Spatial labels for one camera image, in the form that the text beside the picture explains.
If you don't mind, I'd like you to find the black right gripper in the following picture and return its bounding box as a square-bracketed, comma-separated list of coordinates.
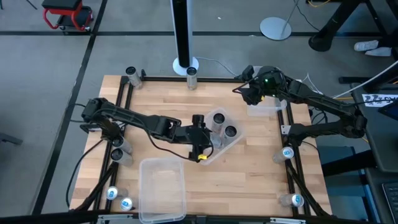
[241, 70, 282, 106]

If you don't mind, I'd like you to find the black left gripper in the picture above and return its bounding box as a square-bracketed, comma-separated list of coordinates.
[182, 114, 218, 162]

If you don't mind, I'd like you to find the clear plastic bin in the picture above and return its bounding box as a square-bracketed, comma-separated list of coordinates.
[138, 157, 187, 224]
[198, 106, 245, 166]
[246, 65, 287, 118]

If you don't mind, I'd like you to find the silver can with blue top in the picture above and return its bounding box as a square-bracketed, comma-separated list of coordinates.
[119, 197, 137, 212]
[105, 185, 129, 201]
[278, 192, 305, 208]
[272, 146, 295, 165]

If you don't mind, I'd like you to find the white round floor stand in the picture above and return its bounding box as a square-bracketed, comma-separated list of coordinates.
[259, 0, 301, 41]

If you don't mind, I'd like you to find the black desk leg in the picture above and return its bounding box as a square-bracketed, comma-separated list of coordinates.
[362, 0, 398, 41]
[308, 0, 366, 53]

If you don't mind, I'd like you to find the person's white shoe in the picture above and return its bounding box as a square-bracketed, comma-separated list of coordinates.
[364, 46, 392, 57]
[353, 39, 379, 52]

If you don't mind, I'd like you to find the black floor bar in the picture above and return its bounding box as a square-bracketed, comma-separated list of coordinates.
[320, 149, 377, 177]

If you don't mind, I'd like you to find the white paper label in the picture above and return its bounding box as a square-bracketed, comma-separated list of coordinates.
[361, 93, 398, 108]

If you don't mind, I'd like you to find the black desk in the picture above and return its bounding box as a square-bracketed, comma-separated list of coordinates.
[349, 58, 398, 174]

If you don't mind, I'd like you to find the dark tablet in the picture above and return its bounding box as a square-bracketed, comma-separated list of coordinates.
[377, 101, 398, 122]

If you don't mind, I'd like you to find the black laptop keyboard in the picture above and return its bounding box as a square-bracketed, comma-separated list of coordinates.
[381, 182, 398, 224]

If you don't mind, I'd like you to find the dark stand foot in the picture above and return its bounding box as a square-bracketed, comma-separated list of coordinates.
[0, 132, 24, 146]

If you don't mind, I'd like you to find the red and black rolling stool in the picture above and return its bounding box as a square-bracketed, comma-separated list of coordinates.
[41, 0, 94, 32]

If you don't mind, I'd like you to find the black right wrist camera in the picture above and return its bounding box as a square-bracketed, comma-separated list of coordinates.
[241, 64, 256, 82]

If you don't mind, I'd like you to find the grey floor cable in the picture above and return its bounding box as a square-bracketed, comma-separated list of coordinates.
[194, 55, 239, 77]

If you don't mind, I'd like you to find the black aluminium table frame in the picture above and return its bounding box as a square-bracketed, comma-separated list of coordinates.
[70, 68, 332, 224]

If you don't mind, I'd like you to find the yellow floor cable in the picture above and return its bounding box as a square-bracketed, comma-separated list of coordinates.
[306, 0, 331, 8]

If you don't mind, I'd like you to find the tall camera pole with base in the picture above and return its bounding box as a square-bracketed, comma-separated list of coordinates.
[170, 0, 200, 77]

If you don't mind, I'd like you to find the thick white cable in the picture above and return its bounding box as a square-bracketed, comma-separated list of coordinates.
[331, 60, 398, 100]

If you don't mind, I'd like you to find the silver frame plate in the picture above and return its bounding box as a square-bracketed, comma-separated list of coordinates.
[269, 217, 307, 224]
[96, 213, 134, 223]

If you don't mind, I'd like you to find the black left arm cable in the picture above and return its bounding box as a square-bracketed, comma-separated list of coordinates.
[65, 138, 105, 208]

